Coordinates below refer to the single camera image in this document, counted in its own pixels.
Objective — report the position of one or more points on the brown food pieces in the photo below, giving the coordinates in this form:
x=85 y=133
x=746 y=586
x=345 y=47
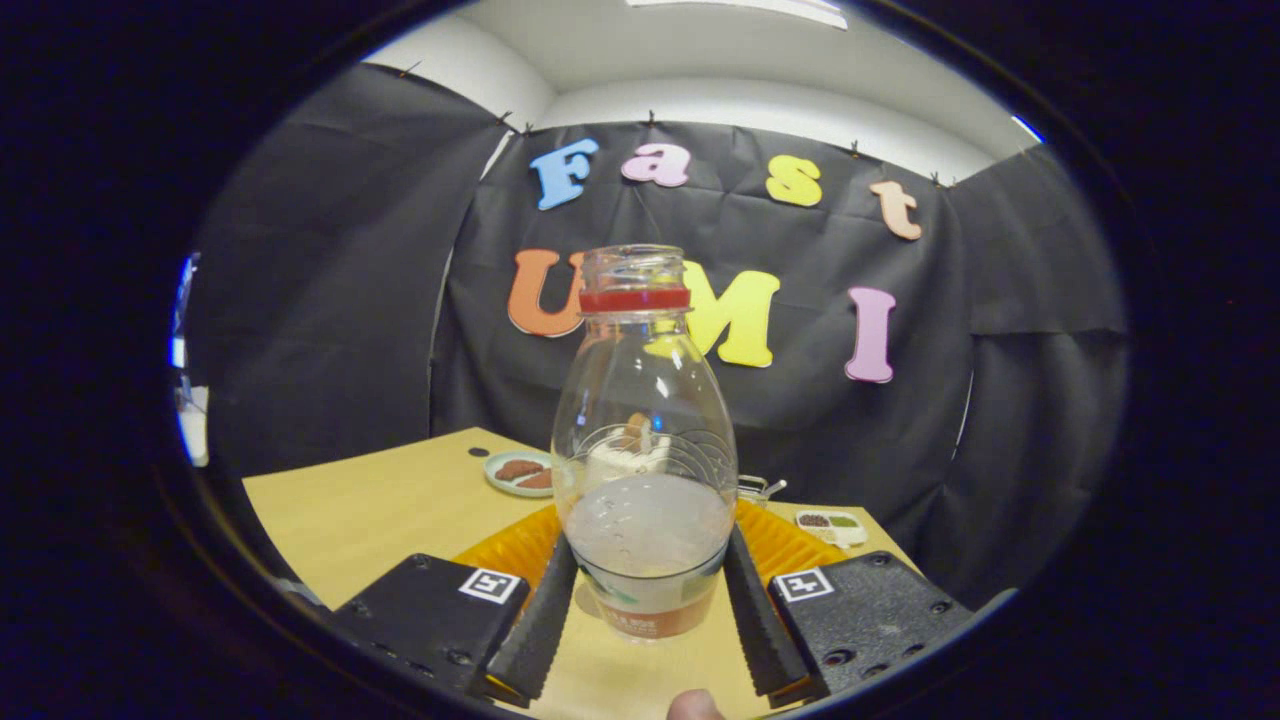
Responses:
x=520 y=468

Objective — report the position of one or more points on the pale green plate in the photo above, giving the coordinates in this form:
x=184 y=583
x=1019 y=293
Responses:
x=505 y=484

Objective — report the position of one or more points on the toasted bread slice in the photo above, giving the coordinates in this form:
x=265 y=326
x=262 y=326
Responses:
x=635 y=428

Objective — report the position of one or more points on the wooden table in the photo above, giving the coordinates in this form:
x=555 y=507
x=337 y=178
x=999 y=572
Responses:
x=380 y=510

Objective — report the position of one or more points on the clear plastic bottle red label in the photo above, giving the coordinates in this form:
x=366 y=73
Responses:
x=645 y=540

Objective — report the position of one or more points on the black backdrop cloth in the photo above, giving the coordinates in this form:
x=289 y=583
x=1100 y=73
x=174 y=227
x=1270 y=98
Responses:
x=330 y=300

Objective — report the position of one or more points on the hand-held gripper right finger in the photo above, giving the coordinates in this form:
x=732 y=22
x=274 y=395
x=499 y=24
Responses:
x=760 y=630

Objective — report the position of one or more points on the white divided condiment dish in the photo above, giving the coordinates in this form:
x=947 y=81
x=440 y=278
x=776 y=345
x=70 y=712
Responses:
x=830 y=525

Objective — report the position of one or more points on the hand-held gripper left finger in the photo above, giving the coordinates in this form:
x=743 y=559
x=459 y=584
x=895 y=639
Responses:
x=535 y=640

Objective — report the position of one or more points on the small glass jar with spoon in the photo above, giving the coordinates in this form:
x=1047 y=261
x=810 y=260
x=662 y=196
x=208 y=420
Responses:
x=752 y=490

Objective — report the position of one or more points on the white toaster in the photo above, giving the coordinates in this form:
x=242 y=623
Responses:
x=625 y=458

